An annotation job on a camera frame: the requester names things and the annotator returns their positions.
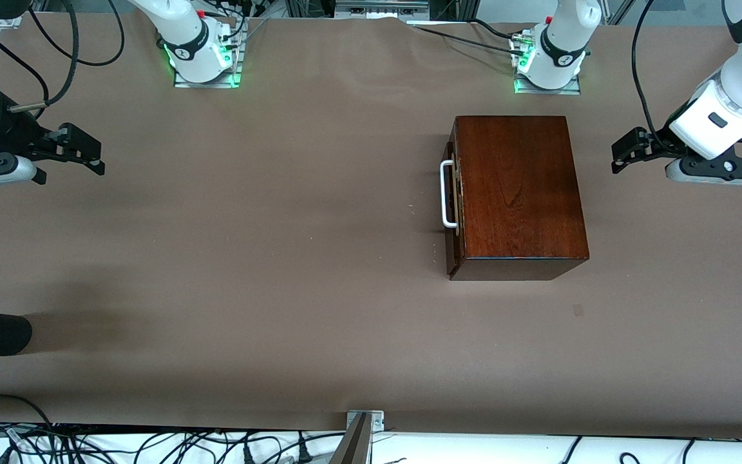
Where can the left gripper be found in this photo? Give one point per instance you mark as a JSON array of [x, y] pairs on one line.
[[657, 144]]

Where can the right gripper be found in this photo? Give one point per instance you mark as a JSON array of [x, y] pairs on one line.
[[15, 136]]

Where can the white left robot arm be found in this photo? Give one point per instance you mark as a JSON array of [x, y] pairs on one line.
[[564, 38]]

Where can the dark brown wooden cabinet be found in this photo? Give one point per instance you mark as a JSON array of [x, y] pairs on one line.
[[519, 187]]

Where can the brown table cover sheet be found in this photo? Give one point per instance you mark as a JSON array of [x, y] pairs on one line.
[[281, 193]]

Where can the grey box with ports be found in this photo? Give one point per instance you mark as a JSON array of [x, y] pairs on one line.
[[380, 9]]

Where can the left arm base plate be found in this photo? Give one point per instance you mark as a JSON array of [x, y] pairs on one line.
[[548, 91]]

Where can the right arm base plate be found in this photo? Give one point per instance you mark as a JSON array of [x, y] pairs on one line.
[[207, 84]]

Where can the aluminium table edge rail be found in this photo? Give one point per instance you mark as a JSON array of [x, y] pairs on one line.
[[10, 21]]

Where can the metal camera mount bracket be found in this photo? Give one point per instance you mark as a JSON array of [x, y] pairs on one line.
[[357, 444]]

